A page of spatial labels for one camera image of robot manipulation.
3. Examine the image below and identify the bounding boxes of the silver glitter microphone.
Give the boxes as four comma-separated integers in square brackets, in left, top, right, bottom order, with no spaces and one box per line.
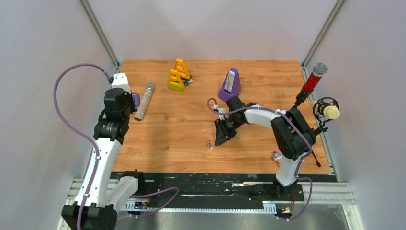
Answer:
[135,82,155,121]

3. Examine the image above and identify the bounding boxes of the purple-grey earbud charging case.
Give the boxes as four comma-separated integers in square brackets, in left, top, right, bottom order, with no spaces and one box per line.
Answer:
[131,92,140,112]

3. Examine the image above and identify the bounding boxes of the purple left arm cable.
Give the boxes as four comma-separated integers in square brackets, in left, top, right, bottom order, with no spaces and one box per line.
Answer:
[53,63,180,230]

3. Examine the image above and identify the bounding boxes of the small toy figure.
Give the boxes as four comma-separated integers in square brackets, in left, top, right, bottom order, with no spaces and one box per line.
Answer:
[272,151,282,165]

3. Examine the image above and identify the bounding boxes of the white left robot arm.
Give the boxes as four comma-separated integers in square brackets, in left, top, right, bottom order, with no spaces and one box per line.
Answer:
[61,88,147,230]

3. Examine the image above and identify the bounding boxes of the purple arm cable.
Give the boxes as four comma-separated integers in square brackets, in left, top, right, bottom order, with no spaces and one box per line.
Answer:
[206,97,314,221]
[53,63,180,230]

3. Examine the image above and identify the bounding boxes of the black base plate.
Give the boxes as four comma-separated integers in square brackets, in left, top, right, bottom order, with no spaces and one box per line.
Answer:
[113,171,338,210]

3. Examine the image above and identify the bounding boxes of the yellow toy block tower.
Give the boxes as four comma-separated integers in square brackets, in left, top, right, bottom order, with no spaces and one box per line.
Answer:
[168,69,185,92]

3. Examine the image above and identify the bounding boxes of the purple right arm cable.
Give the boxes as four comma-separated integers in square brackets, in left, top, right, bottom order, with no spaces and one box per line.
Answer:
[206,97,314,221]

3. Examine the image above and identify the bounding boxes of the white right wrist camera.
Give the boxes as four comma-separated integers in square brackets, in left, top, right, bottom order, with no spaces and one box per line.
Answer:
[215,107,227,120]

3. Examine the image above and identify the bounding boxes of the purple metronome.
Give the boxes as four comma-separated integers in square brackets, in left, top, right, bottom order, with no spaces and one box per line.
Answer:
[218,68,241,102]

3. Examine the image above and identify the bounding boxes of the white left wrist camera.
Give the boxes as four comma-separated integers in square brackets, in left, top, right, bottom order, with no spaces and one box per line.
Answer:
[111,73,132,93]

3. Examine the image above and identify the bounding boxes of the beige microphone in shock mount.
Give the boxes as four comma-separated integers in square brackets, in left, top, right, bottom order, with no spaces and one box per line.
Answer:
[309,96,340,168]

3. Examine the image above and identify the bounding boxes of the red microphone on stand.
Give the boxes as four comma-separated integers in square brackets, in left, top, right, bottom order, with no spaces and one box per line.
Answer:
[294,62,328,107]

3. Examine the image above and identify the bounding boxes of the yellow toy block on car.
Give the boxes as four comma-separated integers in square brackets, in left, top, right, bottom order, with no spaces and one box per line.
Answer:
[174,58,193,86]

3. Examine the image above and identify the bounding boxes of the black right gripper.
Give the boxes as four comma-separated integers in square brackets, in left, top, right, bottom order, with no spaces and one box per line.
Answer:
[215,116,245,147]

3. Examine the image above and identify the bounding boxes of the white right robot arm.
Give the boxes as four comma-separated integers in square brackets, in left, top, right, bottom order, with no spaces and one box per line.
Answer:
[208,96,316,200]

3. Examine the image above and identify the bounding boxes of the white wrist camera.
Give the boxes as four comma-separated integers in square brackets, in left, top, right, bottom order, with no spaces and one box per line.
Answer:
[215,107,227,120]
[111,73,132,93]

